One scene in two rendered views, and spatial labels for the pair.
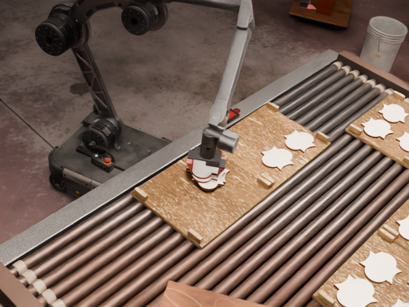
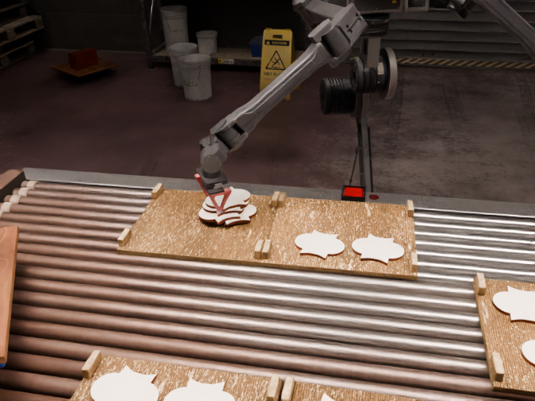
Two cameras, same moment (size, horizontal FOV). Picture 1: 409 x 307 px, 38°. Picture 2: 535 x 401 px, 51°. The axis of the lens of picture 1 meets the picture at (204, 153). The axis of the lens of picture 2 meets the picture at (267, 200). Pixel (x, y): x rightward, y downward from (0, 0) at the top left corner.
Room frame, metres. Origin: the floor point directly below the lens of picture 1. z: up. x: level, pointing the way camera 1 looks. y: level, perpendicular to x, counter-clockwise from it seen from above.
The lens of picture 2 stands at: (1.16, -1.38, 1.84)
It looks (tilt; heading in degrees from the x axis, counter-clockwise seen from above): 31 degrees down; 65
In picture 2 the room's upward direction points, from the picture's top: 2 degrees counter-clockwise
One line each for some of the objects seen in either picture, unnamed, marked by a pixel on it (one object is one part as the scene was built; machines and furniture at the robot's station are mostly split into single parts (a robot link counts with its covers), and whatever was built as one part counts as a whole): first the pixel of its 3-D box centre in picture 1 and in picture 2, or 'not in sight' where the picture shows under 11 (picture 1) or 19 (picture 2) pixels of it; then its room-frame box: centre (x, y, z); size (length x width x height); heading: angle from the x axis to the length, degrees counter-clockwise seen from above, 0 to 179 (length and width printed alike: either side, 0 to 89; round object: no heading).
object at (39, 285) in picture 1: (231, 158); (291, 224); (1.82, -0.11, 0.90); 1.95 x 0.05 x 0.05; 143
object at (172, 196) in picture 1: (203, 192); (204, 223); (1.57, -0.02, 0.93); 0.41 x 0.35 x 0.02; 144
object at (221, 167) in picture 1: (215, 166); (216, 195); (1.61, -0.05, 1.03); 0.07 x 0.07 x 0.09; 88
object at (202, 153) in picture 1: (207, 150); (211, 168); (1.61, -0.01, 1.10); 0.10 x 0.07 x 0.07; 88
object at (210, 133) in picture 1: (211, 137); (210, 149); (1.61, -0.02, 1.16); 0.07 x 0.06 x 0.07; 72
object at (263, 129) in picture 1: (269, 144); (341, 234); (1.91, -0.26, 0.93); 0.41 x 0.35 x 0.02; 144
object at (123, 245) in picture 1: (240, 164); (289, 234); (1.79, -0.15, 0.90); 1.95 x 0.05 x 0.05; 143
